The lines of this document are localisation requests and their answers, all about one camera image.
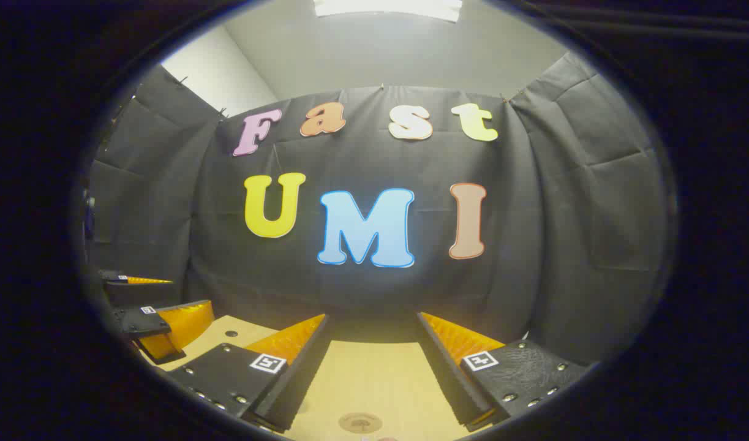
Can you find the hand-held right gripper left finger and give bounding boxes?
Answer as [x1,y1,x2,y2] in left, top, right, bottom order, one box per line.
[165,314,331,434]

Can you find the ceiling light panel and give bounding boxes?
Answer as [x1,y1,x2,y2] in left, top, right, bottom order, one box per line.
[313,0,464,23]

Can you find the black backdrop cloth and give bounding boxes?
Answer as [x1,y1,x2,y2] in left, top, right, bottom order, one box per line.
[83,52,669,368]

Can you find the round cork coaster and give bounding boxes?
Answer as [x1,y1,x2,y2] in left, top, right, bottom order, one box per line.
[339,412,384,435]

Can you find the wooden desktop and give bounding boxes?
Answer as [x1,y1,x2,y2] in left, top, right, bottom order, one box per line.
[138,315,491,441]

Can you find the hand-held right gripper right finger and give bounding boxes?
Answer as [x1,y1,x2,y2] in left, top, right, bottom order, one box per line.
[416,311,592,432]

